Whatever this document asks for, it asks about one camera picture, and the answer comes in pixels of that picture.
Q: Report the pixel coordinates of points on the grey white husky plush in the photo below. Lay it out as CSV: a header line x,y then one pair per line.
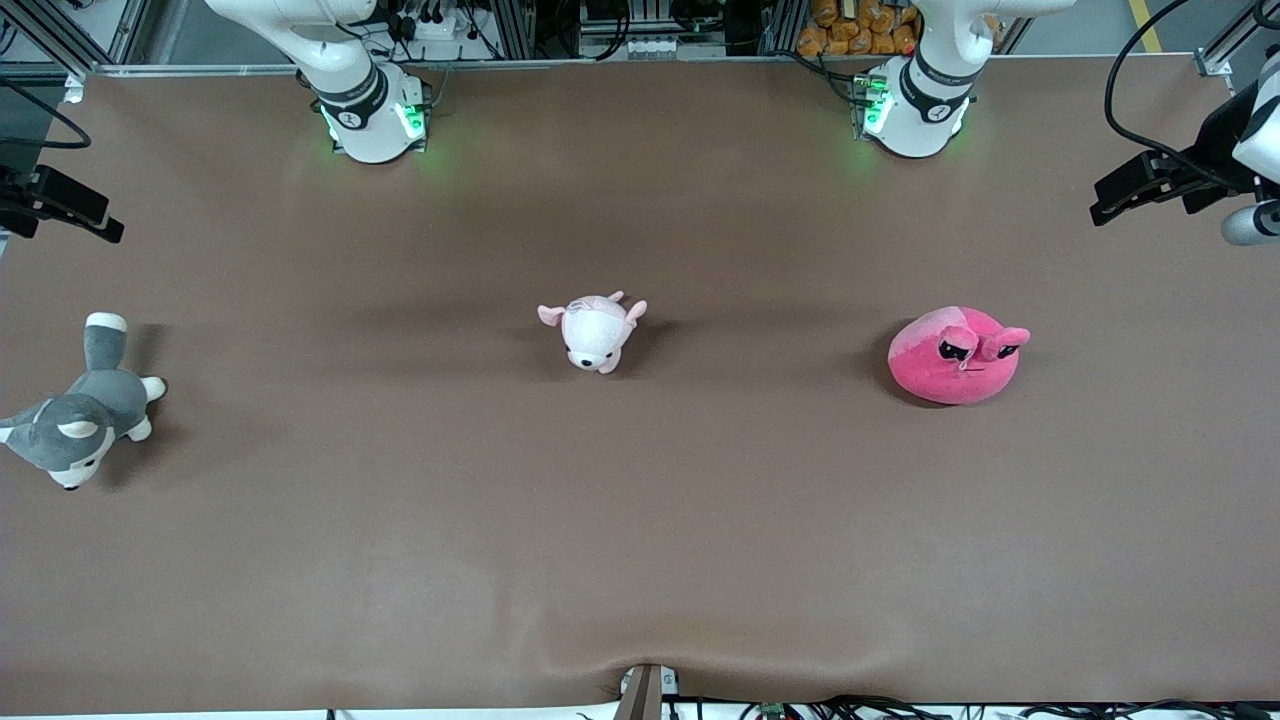
x,y
95,405

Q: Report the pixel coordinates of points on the aluminium table edge rail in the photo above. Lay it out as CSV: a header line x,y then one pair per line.
x,y
200,69

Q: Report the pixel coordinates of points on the pink round plush toy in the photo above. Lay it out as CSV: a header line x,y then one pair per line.
x,y
955,365

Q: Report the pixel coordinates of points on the grey metal bracket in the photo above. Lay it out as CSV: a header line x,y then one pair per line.
x,y
642,695

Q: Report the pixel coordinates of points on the brown table cover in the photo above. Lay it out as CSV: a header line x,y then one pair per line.
x,y
640,520

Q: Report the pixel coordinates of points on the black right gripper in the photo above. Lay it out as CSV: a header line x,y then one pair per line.
x,y
20,193

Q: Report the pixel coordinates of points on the white power strip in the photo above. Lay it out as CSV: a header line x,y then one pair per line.
x,y
430,25

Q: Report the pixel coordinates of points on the aluminium corner profile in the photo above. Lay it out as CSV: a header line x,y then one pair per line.
x,y
1225,45

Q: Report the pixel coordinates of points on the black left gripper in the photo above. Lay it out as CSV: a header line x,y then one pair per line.
x,y
1216,137

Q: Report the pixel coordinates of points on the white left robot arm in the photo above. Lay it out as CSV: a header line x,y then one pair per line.
x,y
915,115

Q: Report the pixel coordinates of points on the orange snack bags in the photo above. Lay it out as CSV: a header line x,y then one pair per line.
x,y
860,28

